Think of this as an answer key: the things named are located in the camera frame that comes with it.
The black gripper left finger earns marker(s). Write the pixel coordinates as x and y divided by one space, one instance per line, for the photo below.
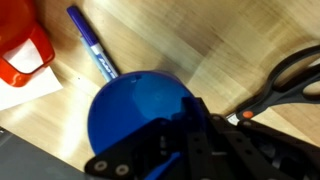
140 156

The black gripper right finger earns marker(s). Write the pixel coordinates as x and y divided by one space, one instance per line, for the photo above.
213 146

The blue plastic cup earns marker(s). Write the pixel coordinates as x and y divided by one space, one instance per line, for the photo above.
126 110

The black scissors orange pivot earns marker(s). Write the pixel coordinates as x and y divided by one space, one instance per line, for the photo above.
286 95

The white paper sheet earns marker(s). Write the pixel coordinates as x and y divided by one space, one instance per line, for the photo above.
30 90

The blue capped whiteboard marker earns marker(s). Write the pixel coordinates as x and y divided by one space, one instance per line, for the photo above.
83 26

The red mug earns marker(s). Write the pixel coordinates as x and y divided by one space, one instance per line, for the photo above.
16 23

